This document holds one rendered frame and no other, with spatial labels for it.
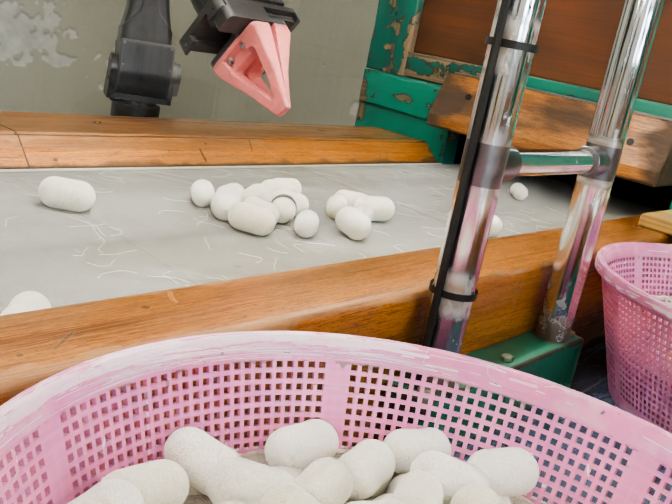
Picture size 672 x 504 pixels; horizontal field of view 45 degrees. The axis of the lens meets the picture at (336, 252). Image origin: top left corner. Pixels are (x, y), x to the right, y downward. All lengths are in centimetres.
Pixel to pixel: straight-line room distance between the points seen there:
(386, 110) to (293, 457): 88
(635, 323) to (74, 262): 35
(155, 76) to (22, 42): 179
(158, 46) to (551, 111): 48
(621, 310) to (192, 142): 43
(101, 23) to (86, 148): 225
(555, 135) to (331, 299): 59
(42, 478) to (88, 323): 8
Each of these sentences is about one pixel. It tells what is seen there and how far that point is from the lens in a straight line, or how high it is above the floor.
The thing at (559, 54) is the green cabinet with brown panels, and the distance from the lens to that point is 104.
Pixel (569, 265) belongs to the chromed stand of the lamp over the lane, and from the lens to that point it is 56.
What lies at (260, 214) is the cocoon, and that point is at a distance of 57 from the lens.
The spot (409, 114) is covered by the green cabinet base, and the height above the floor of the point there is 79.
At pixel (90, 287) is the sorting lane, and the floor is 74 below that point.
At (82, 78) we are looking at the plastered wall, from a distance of 295.
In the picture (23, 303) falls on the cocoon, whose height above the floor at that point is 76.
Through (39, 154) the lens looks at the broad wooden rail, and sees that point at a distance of 70.
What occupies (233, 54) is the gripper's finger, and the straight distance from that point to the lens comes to 76.
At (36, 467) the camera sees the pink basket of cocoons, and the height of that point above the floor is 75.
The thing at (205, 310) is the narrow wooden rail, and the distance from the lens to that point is 36.
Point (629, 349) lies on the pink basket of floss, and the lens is 57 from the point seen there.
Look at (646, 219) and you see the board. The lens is 81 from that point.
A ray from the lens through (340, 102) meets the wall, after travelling 244.
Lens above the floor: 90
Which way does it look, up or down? 16 degrees down
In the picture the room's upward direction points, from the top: 11 degrees clockwise
